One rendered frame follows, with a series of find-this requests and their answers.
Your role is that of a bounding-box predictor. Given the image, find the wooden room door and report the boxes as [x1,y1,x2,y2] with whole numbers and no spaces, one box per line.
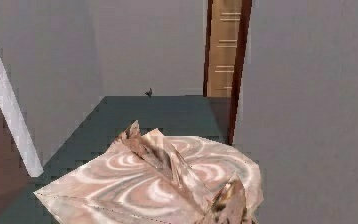
[202,0,254,146]

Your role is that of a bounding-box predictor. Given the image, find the pink swirl patterned cloth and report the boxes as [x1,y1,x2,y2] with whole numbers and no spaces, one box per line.
[33,119,265,224]

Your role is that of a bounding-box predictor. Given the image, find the white door frame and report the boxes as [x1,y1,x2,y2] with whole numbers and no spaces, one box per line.
[0,23,45,178]

